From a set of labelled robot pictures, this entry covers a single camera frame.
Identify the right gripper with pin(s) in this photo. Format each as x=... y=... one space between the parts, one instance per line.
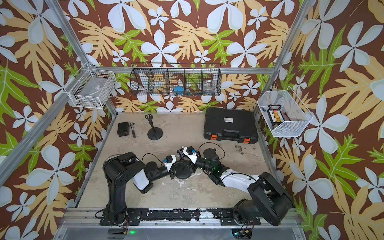
x=193 y=166

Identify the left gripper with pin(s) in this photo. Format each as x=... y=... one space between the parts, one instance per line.
x=172 y=171

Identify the black round stand base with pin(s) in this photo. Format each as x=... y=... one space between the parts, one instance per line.
x=155 y=133

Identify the black microphone stand pole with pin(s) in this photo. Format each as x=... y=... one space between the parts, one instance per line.
x=149 y=117

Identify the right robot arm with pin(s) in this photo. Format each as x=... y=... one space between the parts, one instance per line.
x=270 y=201

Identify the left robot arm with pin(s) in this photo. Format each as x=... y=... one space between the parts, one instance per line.
x=122 y=169

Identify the black plastic tool case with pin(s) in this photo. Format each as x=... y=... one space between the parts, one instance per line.
x=230 y=125

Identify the small ratchet screwdriver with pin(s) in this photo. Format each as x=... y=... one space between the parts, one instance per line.
x=133 y=130

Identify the small black box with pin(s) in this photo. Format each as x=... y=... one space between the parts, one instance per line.
x=123 y=129

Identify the blue object in basket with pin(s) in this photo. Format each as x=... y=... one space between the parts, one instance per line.
x=179 y=90

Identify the screw bit box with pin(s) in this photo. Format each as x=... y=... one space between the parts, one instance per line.
x=277 y=115

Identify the white mesh basket right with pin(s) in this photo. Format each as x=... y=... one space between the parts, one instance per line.
x=297 y=111

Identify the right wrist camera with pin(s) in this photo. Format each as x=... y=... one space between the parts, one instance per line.
x=191 y=153

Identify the black wire basket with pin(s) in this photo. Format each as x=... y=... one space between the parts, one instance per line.
x=198 y=79

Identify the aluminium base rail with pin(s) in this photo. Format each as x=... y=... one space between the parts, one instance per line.
x=175 y=224

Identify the white wire basket left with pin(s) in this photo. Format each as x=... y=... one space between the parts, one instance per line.
x=91 y=87

